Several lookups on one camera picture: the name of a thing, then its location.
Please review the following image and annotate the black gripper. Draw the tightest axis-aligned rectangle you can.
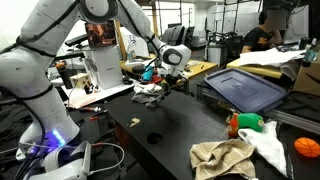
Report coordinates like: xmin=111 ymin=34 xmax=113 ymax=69
xmin=158 ymin=67 xmax=186 ymax=96

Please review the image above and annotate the grey towel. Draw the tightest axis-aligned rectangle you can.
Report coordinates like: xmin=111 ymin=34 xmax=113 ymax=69
xmin=132 ymin=93 xmax=162 ymax=108

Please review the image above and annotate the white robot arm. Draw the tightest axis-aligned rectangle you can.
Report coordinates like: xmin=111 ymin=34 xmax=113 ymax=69
xmin=0 ymin=0 xmax=191 ymax=160

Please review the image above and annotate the white towel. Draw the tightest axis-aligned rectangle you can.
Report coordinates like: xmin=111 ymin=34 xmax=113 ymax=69
xmin=134 ymin=84 xmax=162 ymax=94

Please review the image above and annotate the beige towel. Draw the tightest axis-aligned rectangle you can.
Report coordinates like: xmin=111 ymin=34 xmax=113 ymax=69
xmin=189 ymin=139 xmax=256 ymax=180

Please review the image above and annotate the red plastic bowl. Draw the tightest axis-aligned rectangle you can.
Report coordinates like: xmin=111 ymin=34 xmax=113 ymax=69
xmin=148 ymin=75 xmax=163 ymax=84

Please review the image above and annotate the blue plastic cup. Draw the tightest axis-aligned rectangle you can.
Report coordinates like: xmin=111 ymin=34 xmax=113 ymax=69
xmin=142 ymin=66 xmax=154 ymax=81

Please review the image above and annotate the torn tape scrap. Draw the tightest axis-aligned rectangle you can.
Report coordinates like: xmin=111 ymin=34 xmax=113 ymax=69
xmin=130 ymin=118 xmax=140 ymax=127

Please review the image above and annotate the white box stand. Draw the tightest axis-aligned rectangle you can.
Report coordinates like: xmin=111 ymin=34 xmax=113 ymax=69
xmin=83 ymin=46 xmax=123 ymax=90

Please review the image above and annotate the orange toy bottle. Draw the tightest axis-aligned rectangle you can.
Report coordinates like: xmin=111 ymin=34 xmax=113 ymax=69
xmin=229 ymin=113 xmax=238 ymax=137

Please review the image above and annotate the dark blue bin lid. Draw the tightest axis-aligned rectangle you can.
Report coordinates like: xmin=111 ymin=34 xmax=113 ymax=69
xmin=204 ymin=68 xmax=287 ymax=113

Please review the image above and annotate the small screen on stand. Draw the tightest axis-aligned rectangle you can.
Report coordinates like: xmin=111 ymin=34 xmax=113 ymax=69
xmin=85 ymin=20 xmax=117 ymax=48

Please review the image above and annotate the green plush toy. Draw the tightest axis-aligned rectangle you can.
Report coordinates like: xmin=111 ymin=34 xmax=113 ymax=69
xmin=237 ymin=113 xmax=264 ymax=132

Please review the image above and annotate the stack of white papers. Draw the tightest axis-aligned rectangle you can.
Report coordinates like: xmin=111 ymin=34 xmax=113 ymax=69
xmin=239 ymin=48 xmax=305 ymax=66

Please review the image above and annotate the white cloth near ball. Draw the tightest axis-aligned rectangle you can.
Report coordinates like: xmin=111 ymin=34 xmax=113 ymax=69
xmin=238 ymin=121 xmax=288 ymax=177

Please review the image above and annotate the seated person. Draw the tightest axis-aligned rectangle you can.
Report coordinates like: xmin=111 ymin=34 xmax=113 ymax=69
xmin=242 ymin=7 xmax=284 ymax=53

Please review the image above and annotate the white VR headset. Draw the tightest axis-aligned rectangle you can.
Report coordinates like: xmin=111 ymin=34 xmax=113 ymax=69
xmin=28 ymin=140 xmax=126 ymax=180

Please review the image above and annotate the amazon cardboard box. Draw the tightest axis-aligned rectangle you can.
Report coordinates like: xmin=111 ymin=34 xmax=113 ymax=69
xmin=293 ymin=61 xmax=320 ymax=96

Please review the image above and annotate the orange toy basketball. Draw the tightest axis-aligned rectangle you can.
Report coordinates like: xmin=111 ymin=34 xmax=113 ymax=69
xmin=294 ymin=137 xmax=320 ymax=158

